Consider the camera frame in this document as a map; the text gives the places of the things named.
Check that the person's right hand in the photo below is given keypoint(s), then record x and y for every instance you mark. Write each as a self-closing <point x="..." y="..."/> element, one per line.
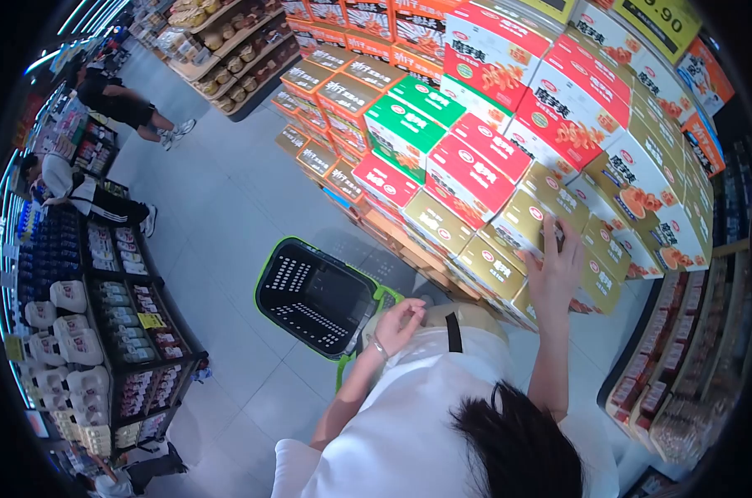
<point x="553" y="283"/>

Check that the person's left hand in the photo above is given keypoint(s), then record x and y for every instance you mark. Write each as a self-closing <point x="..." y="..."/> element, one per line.
<point x="396" y="330"/>

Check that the person's left fingers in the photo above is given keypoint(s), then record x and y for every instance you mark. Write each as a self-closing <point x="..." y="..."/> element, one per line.
<point x="412" y="309"/>

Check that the person's right index finger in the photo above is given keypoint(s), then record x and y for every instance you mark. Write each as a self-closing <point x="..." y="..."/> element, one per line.
<point x="548" y="236"/>

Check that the person's right thumb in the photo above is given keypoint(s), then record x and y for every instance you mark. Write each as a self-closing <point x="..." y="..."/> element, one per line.
<point x="532" y="264"/>

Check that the person's right fingers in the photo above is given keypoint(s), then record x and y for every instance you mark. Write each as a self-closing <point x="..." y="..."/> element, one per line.
<point x="572" y="249"/>

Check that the person's legs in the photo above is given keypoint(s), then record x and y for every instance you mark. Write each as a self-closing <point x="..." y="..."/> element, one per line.
<point x="475" y="320"/>

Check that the black shopping basket green rim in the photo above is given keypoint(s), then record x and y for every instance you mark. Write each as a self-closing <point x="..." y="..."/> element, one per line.
<point x="313" y="299"/>

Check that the stack of snack cartons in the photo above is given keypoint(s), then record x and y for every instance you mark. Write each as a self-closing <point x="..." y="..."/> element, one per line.
<point x="475" y="162"/>

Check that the person's body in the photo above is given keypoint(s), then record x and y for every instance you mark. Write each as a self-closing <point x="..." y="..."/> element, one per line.
<point x="400" y="436"/>

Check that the full shop shelf with packets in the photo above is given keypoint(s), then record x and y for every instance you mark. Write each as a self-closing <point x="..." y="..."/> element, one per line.
<point x="681" y="373"/>

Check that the yellow price sign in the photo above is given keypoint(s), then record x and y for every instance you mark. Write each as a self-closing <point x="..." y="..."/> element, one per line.
<point x="659" y="22"/>

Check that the full wooden shop shelf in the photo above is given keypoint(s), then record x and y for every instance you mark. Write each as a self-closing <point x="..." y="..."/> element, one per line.
<point x="232" y="56"/>

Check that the full shop shelf with bottles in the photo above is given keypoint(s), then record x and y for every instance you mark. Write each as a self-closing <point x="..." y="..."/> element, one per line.
<point x="89" y="323"/>

